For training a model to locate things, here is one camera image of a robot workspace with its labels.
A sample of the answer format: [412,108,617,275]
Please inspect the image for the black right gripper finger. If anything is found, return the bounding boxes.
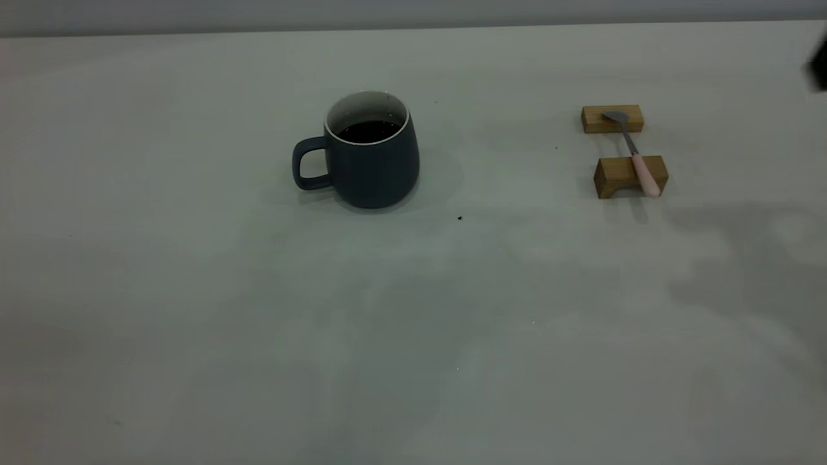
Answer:
[804,37,827,92]

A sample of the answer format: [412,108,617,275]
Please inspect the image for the pink-handled metal spoon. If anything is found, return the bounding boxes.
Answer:
[603,110,662,198]

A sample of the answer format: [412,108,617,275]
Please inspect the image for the dark grey ceramic mug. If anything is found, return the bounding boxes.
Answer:
[291,90,421,209]

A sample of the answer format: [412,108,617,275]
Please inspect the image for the arched wooden block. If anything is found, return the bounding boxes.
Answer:
[594,156,669,200]

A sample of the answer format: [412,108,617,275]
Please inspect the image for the flat rectangular wooden block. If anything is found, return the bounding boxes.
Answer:
[581,105,645,135]

